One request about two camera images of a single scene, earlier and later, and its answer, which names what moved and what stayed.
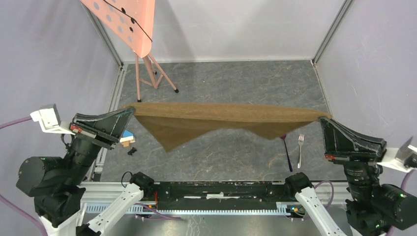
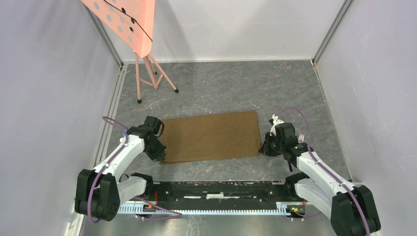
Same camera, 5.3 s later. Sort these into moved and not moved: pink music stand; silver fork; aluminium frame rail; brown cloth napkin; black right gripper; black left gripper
Moved: black right gripper; black left gripper; brown cloth napkin
Not moved: pink music stand; aluminium frame rail; silver fork
